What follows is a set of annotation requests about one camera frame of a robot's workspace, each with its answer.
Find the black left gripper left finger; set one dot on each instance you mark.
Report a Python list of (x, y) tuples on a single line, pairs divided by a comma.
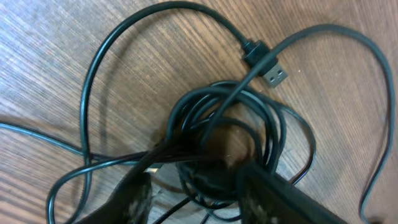
[(130, 202)]

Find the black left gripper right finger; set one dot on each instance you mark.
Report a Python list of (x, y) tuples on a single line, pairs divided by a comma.
[(266, 198)]

